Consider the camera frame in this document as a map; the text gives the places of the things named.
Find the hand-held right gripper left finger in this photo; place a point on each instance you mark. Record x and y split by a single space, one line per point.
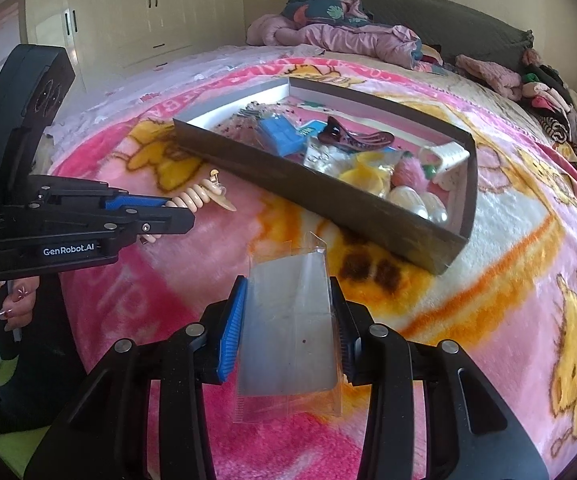
231 330

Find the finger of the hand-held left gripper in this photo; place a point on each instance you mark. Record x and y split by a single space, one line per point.
168 220
138 202

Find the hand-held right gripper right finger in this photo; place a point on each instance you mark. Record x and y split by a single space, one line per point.
349 355

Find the clear plastic packet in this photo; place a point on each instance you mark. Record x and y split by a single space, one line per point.
288 320

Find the dark cardboard box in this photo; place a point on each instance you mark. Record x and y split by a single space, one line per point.
318 200

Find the small clear jewelry bag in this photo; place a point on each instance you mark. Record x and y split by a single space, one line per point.
326 160

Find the white hair claw clip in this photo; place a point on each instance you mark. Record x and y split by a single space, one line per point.
448 152

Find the person's left forearm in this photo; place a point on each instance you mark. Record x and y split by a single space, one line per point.
18 447

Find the person's left hand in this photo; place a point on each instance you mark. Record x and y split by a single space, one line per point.
23 305

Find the pale floral bedsheet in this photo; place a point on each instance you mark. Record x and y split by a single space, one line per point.
133 85

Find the small silver trinket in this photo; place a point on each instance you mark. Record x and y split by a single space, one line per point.
251 114

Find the pearl white hair clip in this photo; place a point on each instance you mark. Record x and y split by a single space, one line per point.
418 205

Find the yellow round hair clip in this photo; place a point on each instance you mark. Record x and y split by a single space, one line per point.
363 175

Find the pink strawberry hair clip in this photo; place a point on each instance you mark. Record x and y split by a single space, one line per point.
408 175

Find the cream wardrobe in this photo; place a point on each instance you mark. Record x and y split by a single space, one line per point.
118 10

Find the dark red hair claw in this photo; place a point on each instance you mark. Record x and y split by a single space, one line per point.
348 137

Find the pink quilt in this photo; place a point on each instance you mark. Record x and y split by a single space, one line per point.
348 40

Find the dark floral pillow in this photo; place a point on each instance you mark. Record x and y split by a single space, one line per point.
318 10

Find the beige bedspread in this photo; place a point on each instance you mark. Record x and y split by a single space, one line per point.
468 107

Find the pink fuzzy garment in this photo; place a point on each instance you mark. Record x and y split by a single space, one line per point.
488 75

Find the pile of clothes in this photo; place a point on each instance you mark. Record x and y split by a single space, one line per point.
558 110

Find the grey headboard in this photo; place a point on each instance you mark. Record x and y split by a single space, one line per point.
443 25

